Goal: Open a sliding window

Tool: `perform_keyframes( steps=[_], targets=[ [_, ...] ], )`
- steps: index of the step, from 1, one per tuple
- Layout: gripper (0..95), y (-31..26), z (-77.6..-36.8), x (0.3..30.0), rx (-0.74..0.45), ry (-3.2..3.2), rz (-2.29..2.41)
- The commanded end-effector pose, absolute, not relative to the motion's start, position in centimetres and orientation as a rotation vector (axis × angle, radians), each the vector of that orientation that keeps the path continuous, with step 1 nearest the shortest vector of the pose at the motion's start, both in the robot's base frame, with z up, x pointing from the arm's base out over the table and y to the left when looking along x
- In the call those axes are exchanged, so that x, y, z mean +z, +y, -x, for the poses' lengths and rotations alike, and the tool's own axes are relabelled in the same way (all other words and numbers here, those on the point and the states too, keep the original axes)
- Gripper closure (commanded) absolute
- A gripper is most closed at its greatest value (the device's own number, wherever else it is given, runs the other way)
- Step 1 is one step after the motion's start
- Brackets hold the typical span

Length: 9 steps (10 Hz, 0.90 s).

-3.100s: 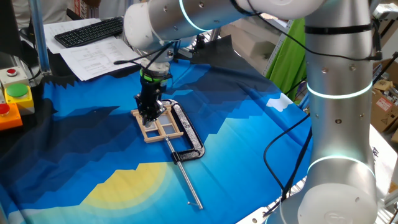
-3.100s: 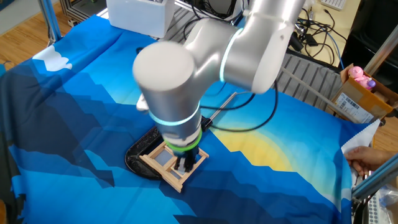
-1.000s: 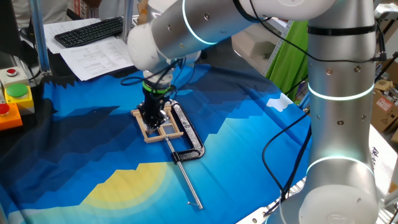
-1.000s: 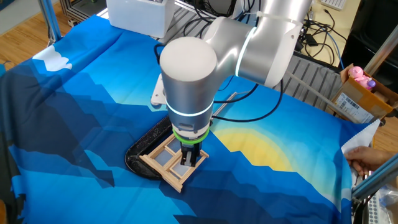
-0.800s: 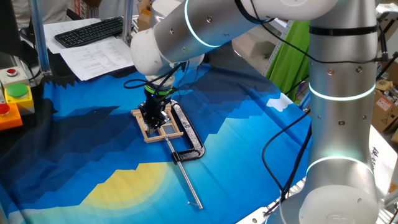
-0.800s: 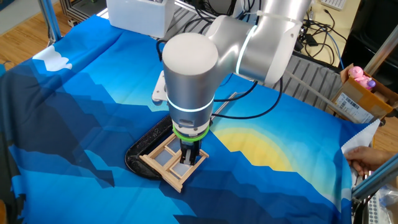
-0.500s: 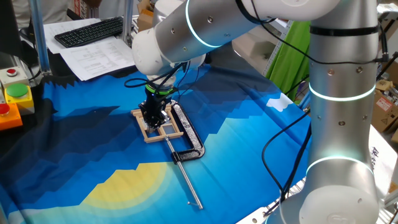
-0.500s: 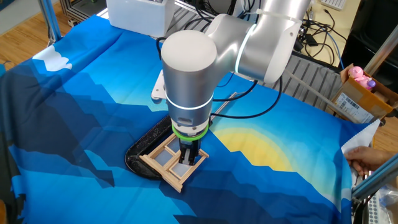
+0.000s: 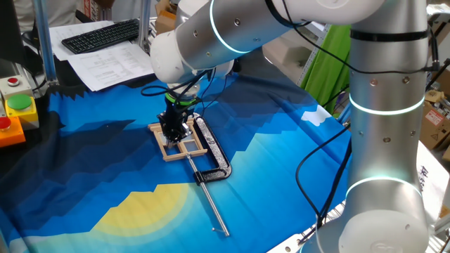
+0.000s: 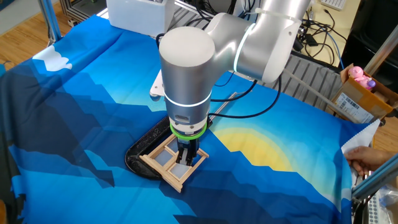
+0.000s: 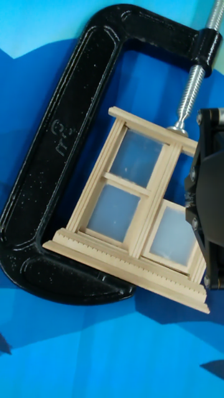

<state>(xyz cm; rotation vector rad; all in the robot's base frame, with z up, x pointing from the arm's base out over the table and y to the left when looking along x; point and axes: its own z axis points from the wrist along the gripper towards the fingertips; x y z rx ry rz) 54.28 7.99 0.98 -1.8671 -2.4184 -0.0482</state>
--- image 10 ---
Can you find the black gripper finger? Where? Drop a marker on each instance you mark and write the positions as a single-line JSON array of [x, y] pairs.
[[192, 155], [181, 155]]

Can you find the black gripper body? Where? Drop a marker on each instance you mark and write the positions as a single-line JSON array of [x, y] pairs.
[[188, 143]]

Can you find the wooden miniature window frame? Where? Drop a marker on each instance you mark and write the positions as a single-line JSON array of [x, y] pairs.
[[160, 174]]

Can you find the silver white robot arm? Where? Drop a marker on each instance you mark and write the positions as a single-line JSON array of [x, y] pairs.
[[186, 71]]

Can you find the bare person hand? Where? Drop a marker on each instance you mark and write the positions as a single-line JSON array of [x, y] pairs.
[[367, 158]]

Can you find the silver clamp screw rod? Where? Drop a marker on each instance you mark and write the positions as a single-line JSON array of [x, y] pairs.
[[224, 104]]

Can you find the blue mountain print tablecloth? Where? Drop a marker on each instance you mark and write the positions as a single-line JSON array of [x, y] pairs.
[[280, 193]]

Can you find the thin beige rod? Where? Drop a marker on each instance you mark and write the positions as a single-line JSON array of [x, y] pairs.
[[311, 88]]

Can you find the white rectangular container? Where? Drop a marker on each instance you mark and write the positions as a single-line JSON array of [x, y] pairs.
[[136, 15]]

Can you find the black power adapter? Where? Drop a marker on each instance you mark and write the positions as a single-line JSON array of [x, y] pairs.
[[298, 45]]

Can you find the small black plug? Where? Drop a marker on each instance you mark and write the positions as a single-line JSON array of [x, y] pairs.
[[311, 40]]

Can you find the cardboard box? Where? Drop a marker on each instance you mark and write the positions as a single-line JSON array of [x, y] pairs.
[[367, 104]]

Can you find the pink plastic toy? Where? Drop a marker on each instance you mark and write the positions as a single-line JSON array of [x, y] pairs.
[[356, 73]]

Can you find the perforated metal strip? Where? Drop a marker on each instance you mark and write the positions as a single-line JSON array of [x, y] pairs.
[[373, 211]]

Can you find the small purple cap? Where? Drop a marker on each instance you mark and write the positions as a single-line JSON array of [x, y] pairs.
[[371, 84]]

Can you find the clear plastic bag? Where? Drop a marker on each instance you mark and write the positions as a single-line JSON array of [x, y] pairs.
[[388, 205]]

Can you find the white keyboard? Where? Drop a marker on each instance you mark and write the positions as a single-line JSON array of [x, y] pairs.
[[334, 3]]

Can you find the black computer case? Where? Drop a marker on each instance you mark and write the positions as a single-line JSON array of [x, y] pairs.
[[373, 25]]

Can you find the black cast C-clamp frame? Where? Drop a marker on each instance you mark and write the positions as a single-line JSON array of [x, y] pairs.
[[140, 149]]

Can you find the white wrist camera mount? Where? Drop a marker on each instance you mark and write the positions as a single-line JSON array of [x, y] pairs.
[[157, 87]]

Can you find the aluminium frame post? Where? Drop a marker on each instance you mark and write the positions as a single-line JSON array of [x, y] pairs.
[[49, 18], [376, 179], [384, 46]]

